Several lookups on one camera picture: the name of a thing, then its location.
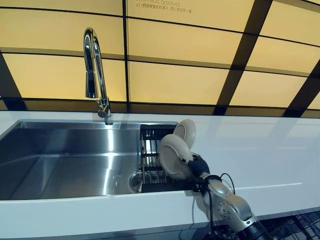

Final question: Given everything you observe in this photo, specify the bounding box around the black cable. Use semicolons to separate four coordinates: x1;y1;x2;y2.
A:
206;172;237;233

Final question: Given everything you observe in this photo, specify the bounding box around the round steel sink drain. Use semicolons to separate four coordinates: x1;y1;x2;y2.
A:
128;170;145;193

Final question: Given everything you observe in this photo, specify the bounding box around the chrome gooseneck kitchen faucet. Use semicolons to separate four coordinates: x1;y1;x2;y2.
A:
83;27;115;126

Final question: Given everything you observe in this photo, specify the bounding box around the black dish drying rack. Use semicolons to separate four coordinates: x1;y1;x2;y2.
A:
139;123;201;194

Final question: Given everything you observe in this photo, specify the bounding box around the stainless steel sink basin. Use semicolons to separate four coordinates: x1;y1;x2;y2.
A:
0;119;193;201

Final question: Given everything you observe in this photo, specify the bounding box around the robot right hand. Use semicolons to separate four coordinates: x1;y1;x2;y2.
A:
183;154;211;179

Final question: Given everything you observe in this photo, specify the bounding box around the black wire dishwasher rack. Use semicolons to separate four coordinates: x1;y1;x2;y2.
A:
212;211;320;240

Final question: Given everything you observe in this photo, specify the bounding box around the cream round plate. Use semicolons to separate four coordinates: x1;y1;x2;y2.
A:
173;119;197;154
159;134;194;181

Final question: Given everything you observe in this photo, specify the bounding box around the white cabinet door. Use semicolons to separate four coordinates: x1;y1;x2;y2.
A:
139;226;213;240

